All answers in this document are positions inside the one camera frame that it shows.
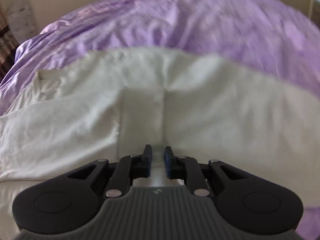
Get white Nevada sweatshirt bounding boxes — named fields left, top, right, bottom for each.
left=0, top=45, right=317, bottom=240

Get brown patterned curtain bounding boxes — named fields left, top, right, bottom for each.
left=0, top=10, right=18, bottom=80

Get purple bed cover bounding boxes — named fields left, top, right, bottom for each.
left=0, top=0, right=320, bottom=240

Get covered standing fan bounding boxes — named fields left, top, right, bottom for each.
left=7, top=0, right=38, bottom=44

